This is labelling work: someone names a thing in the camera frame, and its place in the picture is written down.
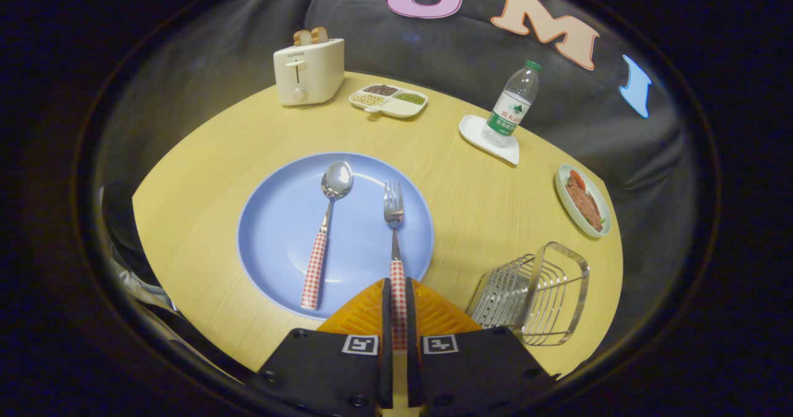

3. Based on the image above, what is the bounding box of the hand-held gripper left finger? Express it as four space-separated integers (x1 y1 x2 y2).
248 278 394 417

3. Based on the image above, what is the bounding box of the white divided dish with beans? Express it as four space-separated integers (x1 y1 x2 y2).
348 84 429 119

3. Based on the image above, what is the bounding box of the cooked meat with vegetables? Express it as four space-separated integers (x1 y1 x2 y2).
565 170 605 232

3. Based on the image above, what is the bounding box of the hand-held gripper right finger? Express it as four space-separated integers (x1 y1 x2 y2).
406 278 558 417

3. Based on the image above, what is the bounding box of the spoon with red checked handle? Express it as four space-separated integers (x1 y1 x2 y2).
301 160 354 310

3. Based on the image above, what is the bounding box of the pale green oval plate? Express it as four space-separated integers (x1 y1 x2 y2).
555 164 612 239

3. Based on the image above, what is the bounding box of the white square coaster tray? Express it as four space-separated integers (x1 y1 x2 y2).
458 115 520 165

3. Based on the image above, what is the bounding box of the white toaster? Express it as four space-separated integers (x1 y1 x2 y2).
273 38 346 107

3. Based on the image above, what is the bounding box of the fork with red checked handle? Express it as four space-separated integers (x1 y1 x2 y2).
383 180 410 351

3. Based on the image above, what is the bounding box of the metal wire cutlery basket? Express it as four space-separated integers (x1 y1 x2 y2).
466 242 590 346

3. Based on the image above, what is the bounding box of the blue round plate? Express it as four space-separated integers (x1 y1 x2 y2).
237 152 434 320

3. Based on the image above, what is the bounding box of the clear water bottle green cap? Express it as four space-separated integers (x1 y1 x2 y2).
481 60 542 148

